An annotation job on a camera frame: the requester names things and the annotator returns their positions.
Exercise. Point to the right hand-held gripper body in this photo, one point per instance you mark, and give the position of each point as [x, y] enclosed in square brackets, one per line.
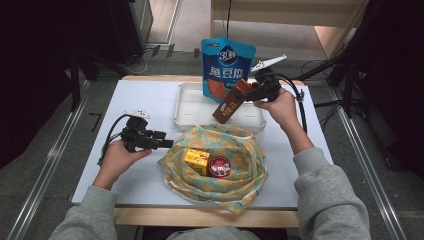
[268, 86]

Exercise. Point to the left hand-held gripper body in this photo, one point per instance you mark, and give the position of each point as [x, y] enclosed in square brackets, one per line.
[135, 135]

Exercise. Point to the brown box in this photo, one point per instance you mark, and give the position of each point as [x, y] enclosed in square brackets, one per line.
[228, 106]

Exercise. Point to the blue snack pouch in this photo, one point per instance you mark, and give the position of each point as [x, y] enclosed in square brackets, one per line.
[226, 63]

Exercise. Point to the yellow drink carton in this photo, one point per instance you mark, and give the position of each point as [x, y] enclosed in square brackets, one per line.
[196, 160]

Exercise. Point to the white plastic tray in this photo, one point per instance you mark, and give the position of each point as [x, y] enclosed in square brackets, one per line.
[193, 110]

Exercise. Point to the person's right hand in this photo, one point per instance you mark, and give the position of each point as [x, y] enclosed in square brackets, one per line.
[280, 111]

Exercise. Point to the person's left hand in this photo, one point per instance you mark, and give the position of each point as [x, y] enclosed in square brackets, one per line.
[115, 166]

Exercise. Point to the white table board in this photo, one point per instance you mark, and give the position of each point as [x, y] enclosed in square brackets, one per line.
[140, 96]

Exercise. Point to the black corner tape mark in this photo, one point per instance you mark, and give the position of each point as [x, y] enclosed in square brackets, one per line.
[97, 120]

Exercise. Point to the black floor tape strip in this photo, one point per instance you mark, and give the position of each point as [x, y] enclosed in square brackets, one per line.
[155, 50]
[170, 50]
[196, 53]

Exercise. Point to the light wooden bench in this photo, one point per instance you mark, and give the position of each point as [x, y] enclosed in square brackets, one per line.
[283, 13]

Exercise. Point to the black metal stand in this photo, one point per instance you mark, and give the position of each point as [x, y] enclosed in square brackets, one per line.
[75, 83]
[348, 90]

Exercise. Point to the person's grey sweater torso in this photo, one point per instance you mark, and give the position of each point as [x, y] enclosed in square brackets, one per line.
[213, 234]

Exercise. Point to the dark cabinet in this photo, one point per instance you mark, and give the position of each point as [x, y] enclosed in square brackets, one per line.
[130, 30]

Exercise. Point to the metal floor rail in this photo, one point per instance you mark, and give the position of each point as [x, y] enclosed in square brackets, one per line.
[46, 163]
[363, 156]

